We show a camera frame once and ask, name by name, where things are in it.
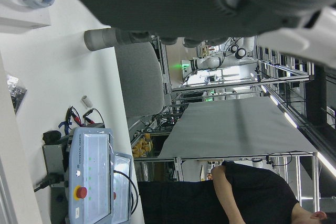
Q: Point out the person in black T-shirt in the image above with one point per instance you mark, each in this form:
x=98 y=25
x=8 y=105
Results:
x=252 y=197

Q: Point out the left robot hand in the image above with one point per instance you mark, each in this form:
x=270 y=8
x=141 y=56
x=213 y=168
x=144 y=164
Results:
x=157 y=3

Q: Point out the clear bag of screws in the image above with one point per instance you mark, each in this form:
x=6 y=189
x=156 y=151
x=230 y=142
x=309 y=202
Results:
x=17 y=95

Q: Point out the yellow parts pile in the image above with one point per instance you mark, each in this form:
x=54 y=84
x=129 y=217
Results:
x=143 y=145

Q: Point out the black knob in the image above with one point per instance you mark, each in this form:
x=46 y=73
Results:
x=51 y=137

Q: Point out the white cardboard box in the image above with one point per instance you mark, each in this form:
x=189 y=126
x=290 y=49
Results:
x=18 y=16

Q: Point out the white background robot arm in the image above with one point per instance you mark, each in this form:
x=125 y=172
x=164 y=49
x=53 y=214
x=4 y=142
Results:
x=210 y=62

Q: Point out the grey cylindrical post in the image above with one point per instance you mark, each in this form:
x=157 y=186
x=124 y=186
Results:
x=99 y=40

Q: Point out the grey metal pendant holder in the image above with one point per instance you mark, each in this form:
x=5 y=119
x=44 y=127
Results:
x=53 y=161

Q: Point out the small white tube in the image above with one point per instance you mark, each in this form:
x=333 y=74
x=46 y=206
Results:
x=86 y=102

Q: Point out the red black clip leads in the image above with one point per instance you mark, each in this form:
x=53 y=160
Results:
x=78 y=119

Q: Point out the grey office chair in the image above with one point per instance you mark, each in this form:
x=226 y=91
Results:
x=140 y=77

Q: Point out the grey blue teach pendant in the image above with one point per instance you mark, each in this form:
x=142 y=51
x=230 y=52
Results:
x=81 y=158
x=122 y=166

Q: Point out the ceiling light strip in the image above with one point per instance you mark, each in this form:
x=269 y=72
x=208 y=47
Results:
x=274 y=100
x=290 y=120
x=326 y=165

